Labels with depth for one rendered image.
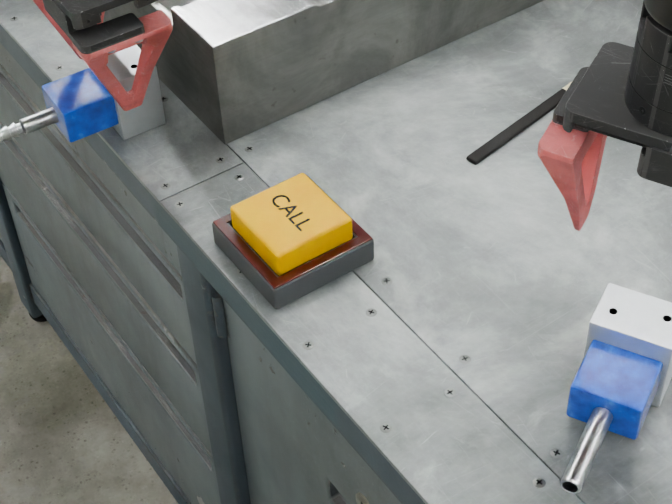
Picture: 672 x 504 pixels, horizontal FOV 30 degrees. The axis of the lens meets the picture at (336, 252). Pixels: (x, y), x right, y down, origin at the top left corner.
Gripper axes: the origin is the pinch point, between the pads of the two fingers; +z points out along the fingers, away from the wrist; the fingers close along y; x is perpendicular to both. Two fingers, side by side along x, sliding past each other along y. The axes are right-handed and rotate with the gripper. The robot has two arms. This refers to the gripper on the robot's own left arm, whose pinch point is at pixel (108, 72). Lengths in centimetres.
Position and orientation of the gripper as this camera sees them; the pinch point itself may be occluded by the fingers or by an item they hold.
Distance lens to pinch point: 96.0
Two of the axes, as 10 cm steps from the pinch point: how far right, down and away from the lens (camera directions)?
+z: 0.5, 7.1, 7.0
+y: -5.3, -5.8, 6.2
